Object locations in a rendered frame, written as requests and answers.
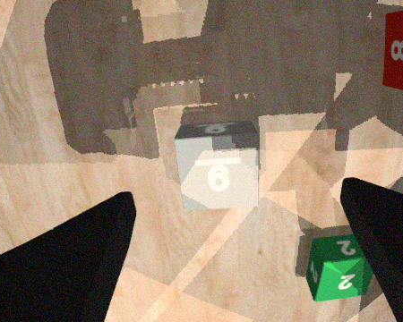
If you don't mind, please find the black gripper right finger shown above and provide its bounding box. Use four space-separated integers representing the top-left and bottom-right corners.
340 178 403 322

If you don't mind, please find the green block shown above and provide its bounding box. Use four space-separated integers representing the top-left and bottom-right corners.
305 233 373 301

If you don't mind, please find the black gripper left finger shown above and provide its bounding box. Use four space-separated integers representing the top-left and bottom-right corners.
0 191 136 322

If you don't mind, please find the red block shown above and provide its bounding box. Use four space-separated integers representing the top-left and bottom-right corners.
383 11 403 90

